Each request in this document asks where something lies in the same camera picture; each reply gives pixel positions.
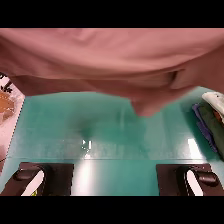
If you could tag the brown T-shirt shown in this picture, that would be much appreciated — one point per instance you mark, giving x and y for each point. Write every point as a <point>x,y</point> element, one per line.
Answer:
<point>100,56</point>

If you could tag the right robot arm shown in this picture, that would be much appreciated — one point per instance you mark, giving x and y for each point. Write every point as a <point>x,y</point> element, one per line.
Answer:
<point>194,183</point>

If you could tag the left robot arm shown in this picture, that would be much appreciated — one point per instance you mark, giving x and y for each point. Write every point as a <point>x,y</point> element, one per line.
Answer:
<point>33,181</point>

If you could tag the blue garment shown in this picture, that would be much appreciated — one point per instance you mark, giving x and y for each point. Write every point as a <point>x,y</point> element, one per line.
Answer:
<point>200,125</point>

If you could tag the dark green garment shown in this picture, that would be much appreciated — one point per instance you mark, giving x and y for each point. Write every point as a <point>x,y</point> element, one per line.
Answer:
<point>211,128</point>

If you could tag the white garment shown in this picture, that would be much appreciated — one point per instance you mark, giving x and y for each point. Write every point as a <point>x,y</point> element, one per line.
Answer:
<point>215,100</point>

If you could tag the orange garment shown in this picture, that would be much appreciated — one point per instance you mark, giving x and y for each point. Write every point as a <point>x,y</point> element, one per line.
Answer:
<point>219,117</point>

